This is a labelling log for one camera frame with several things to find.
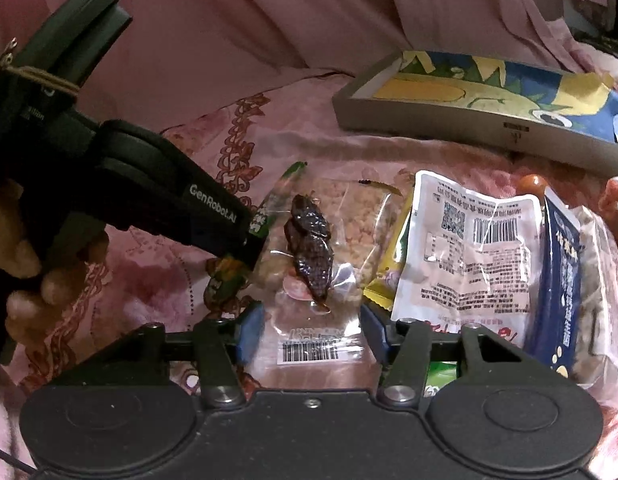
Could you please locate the yellow snack packet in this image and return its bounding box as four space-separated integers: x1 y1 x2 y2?
363 191 413 312

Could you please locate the clear dried date packet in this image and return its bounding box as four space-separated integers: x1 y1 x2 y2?
248 162 365 389

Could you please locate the white barcode snack packet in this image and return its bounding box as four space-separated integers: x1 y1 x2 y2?
391 170 542 346

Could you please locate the dark blue powder stick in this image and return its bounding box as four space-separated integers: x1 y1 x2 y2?
525 188 581 377

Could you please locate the clear peanut snack bag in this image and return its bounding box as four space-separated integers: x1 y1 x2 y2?
307 178 405 288

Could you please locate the clear nut bar packet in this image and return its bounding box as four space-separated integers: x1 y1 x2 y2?
572 206 618 402

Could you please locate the orange mandarin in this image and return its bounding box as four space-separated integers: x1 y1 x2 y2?
516 174 548 200

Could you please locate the person's left hand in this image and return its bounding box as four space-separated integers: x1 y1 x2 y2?
0 180 110 348

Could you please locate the pink floral bed sheet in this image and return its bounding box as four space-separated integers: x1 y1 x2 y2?
0 39 618 480

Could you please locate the pink curtain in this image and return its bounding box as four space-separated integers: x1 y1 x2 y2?
0 0 615 131

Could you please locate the grey tray with cartoon liner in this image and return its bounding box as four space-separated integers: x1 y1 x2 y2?
333 51 618 178

